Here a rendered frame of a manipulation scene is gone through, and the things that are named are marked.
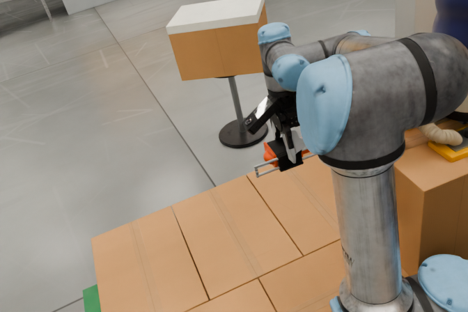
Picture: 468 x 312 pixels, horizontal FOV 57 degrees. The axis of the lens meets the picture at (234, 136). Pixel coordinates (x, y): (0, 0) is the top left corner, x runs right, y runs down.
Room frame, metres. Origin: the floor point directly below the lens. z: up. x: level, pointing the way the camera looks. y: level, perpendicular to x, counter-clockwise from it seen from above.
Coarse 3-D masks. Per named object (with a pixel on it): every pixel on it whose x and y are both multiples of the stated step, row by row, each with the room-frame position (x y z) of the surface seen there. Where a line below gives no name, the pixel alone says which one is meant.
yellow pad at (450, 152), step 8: (464, 128) 1.00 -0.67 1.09; (464, 136) 0.96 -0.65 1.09; (432, 144) 0.97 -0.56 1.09; (440, 144) 0.96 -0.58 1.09; (448, 144) 0.94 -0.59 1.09; (464, 144) 0.93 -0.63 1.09; (440, 152) 0.94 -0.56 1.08; (448, 152) 0.92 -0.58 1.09; (456, 152) 0.91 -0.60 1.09; (464, 152) 0.90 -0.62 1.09; (448, 160) 0.90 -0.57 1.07; (456, 160) 0.90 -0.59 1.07
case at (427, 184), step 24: (456, 120) 1.07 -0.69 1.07; (408, 144) 1.01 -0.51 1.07; (408, 168) 0.91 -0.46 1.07; (432, 168) 0.89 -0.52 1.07; (456, 168) 0.87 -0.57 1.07; (408, 192) 0.87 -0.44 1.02; (432, 192) 0.82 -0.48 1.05; (456, 192) 0.83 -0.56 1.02; (408, 216) 0.87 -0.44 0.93; (432, 216) 0.82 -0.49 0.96; (456, 216) 0.84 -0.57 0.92; (408, 240) 0.86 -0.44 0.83; (432, 240) 0.82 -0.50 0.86; (456, 240) 0.84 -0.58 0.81; (408, 264) 0.86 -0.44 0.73
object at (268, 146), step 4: (276, 140) 0.98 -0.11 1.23; (280, 140) 0.97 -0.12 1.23; (264, 144) 0.98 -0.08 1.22; (268, 144) 0.97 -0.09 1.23; (272, 144) 0.96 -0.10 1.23; (276, 144) 0.96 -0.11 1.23; (280, 144) 0.95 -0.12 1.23; (284, 144) 0.95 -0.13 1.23; (268, 148) 0.95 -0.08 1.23; (272, 148) 0.94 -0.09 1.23; (276, 148) 0.94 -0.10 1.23; (280, 148) 0.94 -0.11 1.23; (284, 148) 0.93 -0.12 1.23; (268, 152) 0.95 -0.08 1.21; (272, 152) 0.93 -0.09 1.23; (276, 152) 0.92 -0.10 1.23; (280, 152) 0.92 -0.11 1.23; (284, 152) 0.92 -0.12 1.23; (272, 156) 0.92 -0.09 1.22; (272, 164) 0.93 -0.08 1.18; (276, 164) 0.91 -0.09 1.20
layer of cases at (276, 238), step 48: (240, 192) 1.59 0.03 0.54; (288, 192) 1.51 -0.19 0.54; (96, 240) 1.49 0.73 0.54; (144, 240) 1.42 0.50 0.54; (192, 240) 1.35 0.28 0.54; (240, 240) 1.29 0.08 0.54; (288, 240) 1.23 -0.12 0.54; (336, 240) 1.17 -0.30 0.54; (144, 288) 1.16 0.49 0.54; (192, 288) 1.10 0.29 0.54; (240, 288) 1.05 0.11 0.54; (288, 288) 1.00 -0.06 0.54; (336, 288) 0.96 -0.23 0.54
